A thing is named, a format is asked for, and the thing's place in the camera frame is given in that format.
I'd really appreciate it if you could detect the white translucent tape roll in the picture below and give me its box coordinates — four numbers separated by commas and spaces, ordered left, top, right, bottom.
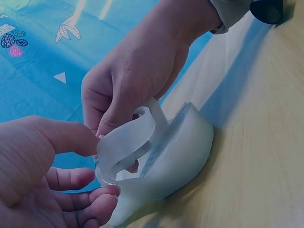
94, 96, 214, 227

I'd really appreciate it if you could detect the person's right hand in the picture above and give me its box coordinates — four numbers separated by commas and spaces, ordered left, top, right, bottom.
81, 0, 224, 174

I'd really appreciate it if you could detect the person's left hand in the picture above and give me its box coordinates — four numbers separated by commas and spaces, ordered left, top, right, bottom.
0, 115, 121, 228

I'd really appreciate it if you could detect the black wrist band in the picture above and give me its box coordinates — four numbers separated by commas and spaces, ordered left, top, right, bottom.
249, 0, 287, 25

